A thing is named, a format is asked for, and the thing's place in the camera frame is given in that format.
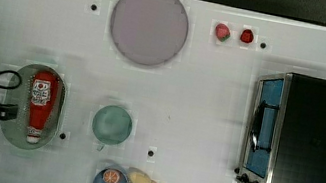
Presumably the pink green toy strawberry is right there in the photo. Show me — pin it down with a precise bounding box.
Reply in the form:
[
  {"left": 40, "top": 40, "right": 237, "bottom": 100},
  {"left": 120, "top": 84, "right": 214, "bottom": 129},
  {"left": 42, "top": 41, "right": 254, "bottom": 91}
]
[{"left": 215, "top": 23, "right": 231, "bottom": 42}]

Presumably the grey round plate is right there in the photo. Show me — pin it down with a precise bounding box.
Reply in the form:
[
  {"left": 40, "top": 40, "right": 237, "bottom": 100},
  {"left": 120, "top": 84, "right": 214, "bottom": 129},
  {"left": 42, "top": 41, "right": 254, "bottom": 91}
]
[{"left": 109, "top": 0, "right": 189, "bottom": 66}]

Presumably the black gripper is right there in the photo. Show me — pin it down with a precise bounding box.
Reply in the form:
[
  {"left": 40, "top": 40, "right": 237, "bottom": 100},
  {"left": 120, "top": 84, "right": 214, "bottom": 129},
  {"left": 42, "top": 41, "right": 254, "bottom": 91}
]
[{"left": 0, "top": 103, "right": 19, "bottom": 121}]

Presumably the toy orange slice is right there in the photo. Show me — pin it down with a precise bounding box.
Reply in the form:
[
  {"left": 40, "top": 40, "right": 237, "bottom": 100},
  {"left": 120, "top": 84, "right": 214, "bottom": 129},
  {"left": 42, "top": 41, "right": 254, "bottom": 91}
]
[{"left": 102, "top": 169, "right": 121, "bottom": 183}]

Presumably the red ketchup bottle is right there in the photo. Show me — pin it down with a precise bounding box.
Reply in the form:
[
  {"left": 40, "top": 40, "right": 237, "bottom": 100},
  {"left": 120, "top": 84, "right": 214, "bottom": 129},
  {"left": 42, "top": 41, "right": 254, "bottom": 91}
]
[{"left": 26, "top": 71, "right": 59, "bottom": 144}]

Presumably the red toy strawberry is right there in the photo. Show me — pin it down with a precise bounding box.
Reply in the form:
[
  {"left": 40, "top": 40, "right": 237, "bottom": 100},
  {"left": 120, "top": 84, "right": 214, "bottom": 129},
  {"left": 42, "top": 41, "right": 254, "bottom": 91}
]
[{"left": 240, "top": 29, "right": 254, "bottom": 44}]

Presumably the green oval strainer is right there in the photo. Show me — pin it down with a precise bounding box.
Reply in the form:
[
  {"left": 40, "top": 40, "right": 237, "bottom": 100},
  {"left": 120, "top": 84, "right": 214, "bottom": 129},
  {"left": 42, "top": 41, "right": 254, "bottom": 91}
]
[{"left": 0, "top": 64, "right": 66, "bottom": 150}]

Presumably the green metal cup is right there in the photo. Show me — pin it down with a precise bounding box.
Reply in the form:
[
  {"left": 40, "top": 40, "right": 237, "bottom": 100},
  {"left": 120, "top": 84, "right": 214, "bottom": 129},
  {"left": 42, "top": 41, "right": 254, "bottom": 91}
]
[{"left": 92, "top": 105, "right": 133, "bottom": 151}]

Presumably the black toaster oven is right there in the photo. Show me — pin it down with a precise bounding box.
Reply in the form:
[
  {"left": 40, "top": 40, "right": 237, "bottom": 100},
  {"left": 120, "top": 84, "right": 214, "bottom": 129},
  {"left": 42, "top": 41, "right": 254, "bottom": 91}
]
[{"left": 234, "top": 73, "right": 326, "bottom": 183}]

